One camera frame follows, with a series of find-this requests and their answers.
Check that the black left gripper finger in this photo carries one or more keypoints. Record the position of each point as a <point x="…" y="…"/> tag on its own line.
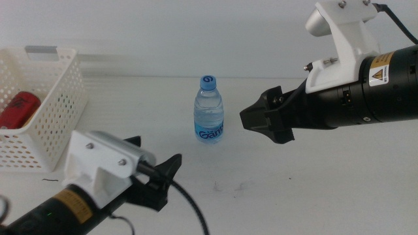
<point x="171" y="166"/>
<point x="135" y="142"/>

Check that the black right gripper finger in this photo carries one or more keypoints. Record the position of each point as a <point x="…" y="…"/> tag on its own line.
<point x="256" y="112"/>
<point x="281" y="135"/>

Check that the clear water bottle blue label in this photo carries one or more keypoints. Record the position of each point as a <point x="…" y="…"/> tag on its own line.
<point x="209" y="114"/>

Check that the red cola can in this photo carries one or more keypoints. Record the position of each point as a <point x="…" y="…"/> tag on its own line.
<point x="18" y="111"/>

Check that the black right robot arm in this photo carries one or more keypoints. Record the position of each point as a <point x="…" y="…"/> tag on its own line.
<point x="398" y="94"/>

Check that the white perforated plastic basket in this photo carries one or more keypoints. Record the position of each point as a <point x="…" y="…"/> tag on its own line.
<point x="62" y="98"/>

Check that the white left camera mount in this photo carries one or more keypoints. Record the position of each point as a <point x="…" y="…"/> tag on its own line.
<point x="98" y="182"/>

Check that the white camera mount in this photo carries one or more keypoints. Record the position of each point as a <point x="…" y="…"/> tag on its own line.
<point x="349" y="49"/>
<point x="98" y="182"/>

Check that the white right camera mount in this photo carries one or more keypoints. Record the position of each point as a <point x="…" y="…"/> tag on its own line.
<point x="349" y="49"/>

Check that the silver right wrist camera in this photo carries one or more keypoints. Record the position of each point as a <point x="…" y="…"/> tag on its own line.
<point x="318" y="24"/>

